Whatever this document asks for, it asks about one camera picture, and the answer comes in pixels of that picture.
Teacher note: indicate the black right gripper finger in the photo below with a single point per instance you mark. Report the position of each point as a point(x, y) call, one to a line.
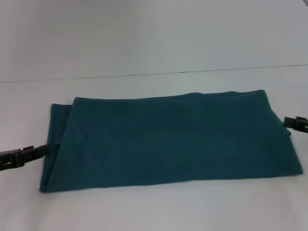
point(302, 118)
point(294, 124)

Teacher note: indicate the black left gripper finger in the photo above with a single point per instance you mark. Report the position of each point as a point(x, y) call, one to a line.
point(27, 149)
point(26, 156)

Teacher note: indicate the teal t-shirt with FREE print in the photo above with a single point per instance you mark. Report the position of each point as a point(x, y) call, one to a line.
point(168, 139)

